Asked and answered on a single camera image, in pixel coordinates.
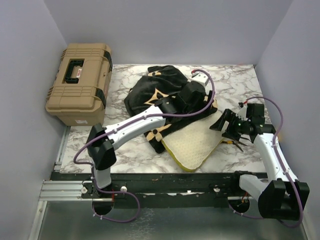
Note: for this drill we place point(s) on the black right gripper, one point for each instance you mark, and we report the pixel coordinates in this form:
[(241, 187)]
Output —
[(227, 115)]

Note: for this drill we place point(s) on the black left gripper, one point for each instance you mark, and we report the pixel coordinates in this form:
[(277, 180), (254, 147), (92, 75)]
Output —
[(201, 103)]

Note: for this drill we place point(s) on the black yellow flower pillowcase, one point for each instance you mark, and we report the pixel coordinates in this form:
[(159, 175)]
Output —
[(160, 82)]

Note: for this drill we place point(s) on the white pillow yellow edge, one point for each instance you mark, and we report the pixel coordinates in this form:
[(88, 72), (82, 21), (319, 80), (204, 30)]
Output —
[(191, 146)]

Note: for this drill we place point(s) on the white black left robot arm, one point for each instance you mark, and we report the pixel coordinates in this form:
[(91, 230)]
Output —
[(166, 110)]

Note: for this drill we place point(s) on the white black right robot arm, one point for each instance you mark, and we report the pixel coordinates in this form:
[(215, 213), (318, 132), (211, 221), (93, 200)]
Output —
[(283, 197)]

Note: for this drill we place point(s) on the tan plastic tool case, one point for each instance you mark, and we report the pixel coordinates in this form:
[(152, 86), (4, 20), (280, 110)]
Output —
[(79, 93)]

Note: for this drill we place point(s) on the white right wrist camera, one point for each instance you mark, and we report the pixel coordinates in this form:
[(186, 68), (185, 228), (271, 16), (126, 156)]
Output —
[(242, 113)]

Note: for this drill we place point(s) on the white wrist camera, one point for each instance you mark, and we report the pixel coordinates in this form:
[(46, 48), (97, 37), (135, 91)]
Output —
[(200, 77), (242, 113)]

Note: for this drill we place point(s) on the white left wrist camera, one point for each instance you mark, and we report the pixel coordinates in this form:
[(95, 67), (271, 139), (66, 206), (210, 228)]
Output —
[(200, 77)]

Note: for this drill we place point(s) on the yellow handled pliers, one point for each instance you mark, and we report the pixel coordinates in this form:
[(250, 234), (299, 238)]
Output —
[(232, 142)]

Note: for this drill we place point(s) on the black mounting rail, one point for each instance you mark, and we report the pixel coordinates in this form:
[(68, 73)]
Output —
[(152, 190)]

